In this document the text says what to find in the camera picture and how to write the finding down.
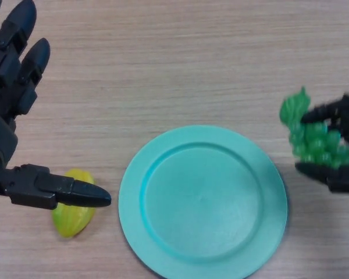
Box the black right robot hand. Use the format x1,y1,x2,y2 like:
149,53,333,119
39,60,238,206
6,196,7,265
295,93,349,194

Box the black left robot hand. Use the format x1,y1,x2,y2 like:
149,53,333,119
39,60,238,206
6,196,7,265
0,0,112,211

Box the teal round plate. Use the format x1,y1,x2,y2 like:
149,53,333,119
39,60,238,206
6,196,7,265
118,124,289,279

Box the yellow green starfruit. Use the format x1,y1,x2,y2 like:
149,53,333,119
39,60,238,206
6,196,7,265
52,169,97,239

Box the green grapes bunch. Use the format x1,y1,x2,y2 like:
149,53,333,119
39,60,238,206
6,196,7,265
277,86,349,170

